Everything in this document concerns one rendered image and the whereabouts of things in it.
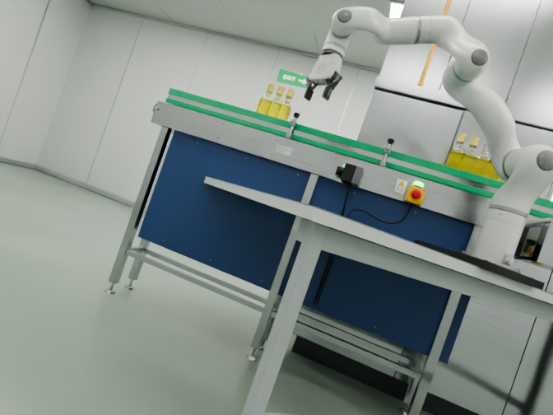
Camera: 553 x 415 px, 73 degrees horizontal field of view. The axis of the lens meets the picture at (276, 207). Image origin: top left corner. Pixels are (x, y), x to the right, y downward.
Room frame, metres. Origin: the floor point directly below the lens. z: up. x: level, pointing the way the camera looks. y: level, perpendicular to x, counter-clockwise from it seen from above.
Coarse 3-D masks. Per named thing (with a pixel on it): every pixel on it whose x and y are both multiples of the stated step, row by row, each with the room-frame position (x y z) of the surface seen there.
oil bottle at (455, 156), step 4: (452, 148) 1.75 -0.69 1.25; (456, 148) 1.73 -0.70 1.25; (460, 148) 1.73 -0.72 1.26; (452, 152) 1.73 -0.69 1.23; (456, 152) 1.72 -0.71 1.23; (460, 152) 1.72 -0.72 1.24; (448, 156) 1.74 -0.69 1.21; (452, 156) 1.73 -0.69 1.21; (456, 156) 1.72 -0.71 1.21; (460, 156) 1.72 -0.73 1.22; (448, 160) 1.73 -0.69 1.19; (452, 160) 1.73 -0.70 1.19; (456, 160) 1.72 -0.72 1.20; (460, 160) 1.72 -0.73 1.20; (448, 164) 1.73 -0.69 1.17; (452, 164) 1.72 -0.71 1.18; (456, 164) 1.72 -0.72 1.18; (456, 168) 1.72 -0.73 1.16
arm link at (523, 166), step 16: (512, 160) 1.26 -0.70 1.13; (528, 160) 1.18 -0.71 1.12; (544, 160) 1.16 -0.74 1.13; (512, 176) 1.22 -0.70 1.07; (528, 176) 1.19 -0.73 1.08; (544, 176) 1.18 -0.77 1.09; (496, 192) 1.29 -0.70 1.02; (512, 192) 1.23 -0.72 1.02; (528, 192) 1.22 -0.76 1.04; (496, 208) 1.26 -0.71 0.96; (512, 208) 1.23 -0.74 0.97; (528, 208) 1.24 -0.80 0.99
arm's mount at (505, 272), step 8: (416, 240) 1.36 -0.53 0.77; (432, 248) 1.29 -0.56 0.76; (440, 248) 1.26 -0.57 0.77; (456, 256) 1.20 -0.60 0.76; (464, 256) 1.17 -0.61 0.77; (480, 264) 1.12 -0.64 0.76; (488, 264) 1.10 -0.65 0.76; (496, 264) 1.12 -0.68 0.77; (496, 272) 1.12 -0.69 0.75; (504, 272) 1.13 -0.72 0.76; (512, 272) 1.15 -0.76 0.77; (520, 280) 1.17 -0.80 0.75; (528, 280) 1.19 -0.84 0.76; (536, 280) 1.20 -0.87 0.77
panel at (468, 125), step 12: (468, 120) 1.86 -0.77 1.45; (468, 132) 1.86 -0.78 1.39; (480, 132) 1.84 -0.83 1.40; (516, 132) 1.81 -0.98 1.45; (528, 132) 1.79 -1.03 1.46; (540, 132) 1.78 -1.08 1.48; (468, 144) 1.85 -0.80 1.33; (480, 144) 1.84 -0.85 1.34; (528, 144) 1.79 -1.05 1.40; (552, 144) 1.76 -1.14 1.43; (552, 192) 1.75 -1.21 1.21
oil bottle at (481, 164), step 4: (480, 156) 1.70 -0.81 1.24; (484, 156) 1.70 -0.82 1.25; (488, 156) 1.70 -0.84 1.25; (476, 160) 1.70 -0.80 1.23; (480, 160) 1.70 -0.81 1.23; (484, 160) 1.69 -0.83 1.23; (488, 160) 1.69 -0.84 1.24; (476, 164) 1.70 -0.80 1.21; (480, 164) 1.70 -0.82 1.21; (484, 164) 1.69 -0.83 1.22; (488, 164) 1.69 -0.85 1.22; (476, 168) 1.70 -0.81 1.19; (480, 168) 1.70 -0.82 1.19; (484, 168) 1.69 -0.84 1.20; (472, 172) 1.70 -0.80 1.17; (476, 172) 1.70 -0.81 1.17; (480, 172) 1.69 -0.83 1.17; (484, 172) 1.69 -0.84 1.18; (484, 176) 1.69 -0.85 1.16
